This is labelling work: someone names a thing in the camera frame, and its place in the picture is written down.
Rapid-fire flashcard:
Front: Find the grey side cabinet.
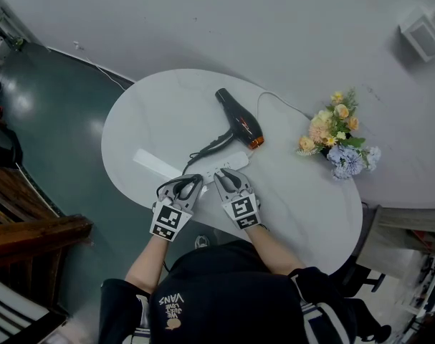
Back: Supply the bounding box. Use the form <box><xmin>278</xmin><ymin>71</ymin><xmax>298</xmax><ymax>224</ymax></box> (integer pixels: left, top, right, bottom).
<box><xmin>355</xmin><ymin>202</ymin><xmax>435</xmax><ymax>283</ymax></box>

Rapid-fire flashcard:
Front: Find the black hair dryer orange nozzle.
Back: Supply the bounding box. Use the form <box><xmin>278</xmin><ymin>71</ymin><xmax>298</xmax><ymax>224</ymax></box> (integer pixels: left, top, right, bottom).
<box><xmin>208</xmin><ymin>87</ymin><xmax>265</xmax><ymax>151</ymax></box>

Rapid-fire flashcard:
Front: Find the white striped cushion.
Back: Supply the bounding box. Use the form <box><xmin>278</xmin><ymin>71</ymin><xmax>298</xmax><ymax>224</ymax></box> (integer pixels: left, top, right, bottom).
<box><xmin>0</xmin><ymin>273</ymin><xmax>68</xmax><ymax>344</ymax></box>

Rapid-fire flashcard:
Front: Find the person's left forearm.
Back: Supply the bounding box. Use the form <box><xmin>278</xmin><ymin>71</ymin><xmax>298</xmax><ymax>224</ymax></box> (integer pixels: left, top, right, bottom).
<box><xmin>125</xmin><ymin>232</ymin><xmax>172</xmax><ymax>294</ymax></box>

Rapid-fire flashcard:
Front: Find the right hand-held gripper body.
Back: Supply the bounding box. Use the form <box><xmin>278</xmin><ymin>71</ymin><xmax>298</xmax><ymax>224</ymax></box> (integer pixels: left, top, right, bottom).
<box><xmin>220</xmin><ymin>188</ymin><xmax>263</xmax><ymax>231</ymax></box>

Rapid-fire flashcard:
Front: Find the white power strip cable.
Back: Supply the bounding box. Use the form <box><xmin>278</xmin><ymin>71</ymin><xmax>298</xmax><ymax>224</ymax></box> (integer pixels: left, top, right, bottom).
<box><xmin>247</xmin><ymin>91</ymin><xmax>312</xmax><ymax>157</ymax></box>

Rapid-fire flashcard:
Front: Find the white wall box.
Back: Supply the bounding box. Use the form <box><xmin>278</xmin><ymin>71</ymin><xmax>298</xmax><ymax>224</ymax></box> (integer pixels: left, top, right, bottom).
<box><xmin>397</xmin><ymin>4</ymin><xmax>435</xmax><ymax>63</ymax></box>

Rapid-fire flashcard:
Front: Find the artificial flower bouquet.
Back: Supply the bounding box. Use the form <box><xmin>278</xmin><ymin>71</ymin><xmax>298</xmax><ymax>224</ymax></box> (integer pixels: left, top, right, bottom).
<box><xmin>295</xmin><ymin>87</ymin><xmax>382</xmax><ymax>181</ymax></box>

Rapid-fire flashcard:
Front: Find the black hair dryer cord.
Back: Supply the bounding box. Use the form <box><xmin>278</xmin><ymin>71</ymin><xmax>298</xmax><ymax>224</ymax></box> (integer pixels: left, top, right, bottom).
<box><xmin>183</xmin><ymin>142</ymin><xmax>214</xmax><ymax>177</ymax></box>

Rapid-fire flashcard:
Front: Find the person's right forearm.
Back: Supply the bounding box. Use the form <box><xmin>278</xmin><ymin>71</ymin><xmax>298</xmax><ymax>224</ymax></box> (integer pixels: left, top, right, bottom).
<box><xmin>244</xmin><ymin>223</ymin><xmax>307</xmax><ymax>275</ymax></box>

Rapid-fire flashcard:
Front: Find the black office chair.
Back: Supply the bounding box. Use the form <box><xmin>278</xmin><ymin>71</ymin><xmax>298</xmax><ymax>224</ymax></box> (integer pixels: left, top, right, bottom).
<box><xmin>338</xmin><ymin>254</ymin><xmax>387</xmax><ymax>297</ymax></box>

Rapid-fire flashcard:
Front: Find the dark wooden furniture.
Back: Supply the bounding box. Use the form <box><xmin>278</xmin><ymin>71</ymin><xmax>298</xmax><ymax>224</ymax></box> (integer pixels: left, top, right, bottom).
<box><xmin>0</xmin><ymin>163</ymin><xmax>95</xmax><ymax>315</ymax></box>

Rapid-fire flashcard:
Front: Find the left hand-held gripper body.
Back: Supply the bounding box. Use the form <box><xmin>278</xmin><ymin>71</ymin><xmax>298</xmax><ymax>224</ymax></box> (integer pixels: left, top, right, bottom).
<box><xmin>148</xmin><ymin>181</ymin><xmax>203</xmax><ymax>243</ymax></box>

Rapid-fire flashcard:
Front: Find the black bag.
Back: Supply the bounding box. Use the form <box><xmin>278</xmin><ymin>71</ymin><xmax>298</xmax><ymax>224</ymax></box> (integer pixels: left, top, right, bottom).
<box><xmin>0</xmin><ymin>125</ymin><xmax>24</xmax><ymax>168</ymax></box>

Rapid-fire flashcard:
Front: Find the white power strip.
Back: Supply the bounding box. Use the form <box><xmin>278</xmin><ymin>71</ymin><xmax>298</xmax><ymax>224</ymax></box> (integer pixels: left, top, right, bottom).
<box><xmin>201</xmin><ymin>151</ymin><xmax>250</xmax><ymax>185</ymax></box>

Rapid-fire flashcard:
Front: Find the person's black hoodie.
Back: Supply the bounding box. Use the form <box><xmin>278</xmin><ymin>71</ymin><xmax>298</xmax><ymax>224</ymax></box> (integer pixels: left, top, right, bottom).
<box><xmin>98</xmin><ymin>240</ymin><xmax>358</xmax><ymax>344</ymax></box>

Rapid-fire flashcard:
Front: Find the white floor cable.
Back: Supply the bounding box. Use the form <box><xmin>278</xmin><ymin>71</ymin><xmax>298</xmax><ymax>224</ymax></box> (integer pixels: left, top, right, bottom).
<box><xmin>72</xmin><ymin>40</ymin><xmax>136</xmax><ymax>85</ymax></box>

